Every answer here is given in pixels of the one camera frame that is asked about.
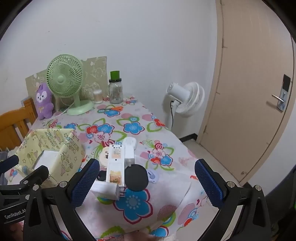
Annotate beige door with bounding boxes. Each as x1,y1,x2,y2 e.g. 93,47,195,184
196,0,296,183

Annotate glass jar with green lid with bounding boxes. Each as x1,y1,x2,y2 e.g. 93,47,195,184
109,71,123,104

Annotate purple plush toy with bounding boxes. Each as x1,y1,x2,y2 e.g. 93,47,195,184
35,83,55,120

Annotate white plug adapter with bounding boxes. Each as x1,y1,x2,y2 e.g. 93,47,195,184
91,181,126,201

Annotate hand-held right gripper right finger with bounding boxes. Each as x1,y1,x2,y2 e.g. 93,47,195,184
194,159,271,241

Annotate orange scissors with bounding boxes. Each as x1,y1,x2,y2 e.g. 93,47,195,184
102,105,123,112

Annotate green desk fan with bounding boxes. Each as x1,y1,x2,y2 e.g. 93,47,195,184
46,54,95,116

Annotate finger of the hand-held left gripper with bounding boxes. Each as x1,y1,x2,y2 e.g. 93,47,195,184
20,165,50,186
0,155,19,174

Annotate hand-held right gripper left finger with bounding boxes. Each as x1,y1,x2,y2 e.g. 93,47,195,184
23,158,100,241

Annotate black round case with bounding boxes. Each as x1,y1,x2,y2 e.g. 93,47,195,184
124,165,149,192

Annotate white standing fan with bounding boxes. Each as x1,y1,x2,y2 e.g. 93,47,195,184
162,82,205,131

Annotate green patterned board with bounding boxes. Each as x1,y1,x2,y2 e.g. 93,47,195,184
25,56,108,109

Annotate white charger block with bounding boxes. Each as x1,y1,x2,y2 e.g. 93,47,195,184
124,149,136,167

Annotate cotton swab container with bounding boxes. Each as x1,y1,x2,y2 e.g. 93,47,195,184
93,89,103,104

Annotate wooden chair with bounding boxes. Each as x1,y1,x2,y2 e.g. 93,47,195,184
0,97,37,150

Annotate white fan cable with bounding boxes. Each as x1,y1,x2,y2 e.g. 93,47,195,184
54,103,77,115

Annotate white oval device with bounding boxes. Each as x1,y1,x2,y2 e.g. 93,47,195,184
121,137,137,151

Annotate white remote control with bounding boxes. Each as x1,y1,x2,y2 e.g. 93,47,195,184
105,144,126,187

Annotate floral tablecloth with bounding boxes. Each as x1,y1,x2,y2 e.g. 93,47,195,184
6,94,210,241

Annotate silver door handle lock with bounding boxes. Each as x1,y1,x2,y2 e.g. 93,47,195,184
272,74,291,113

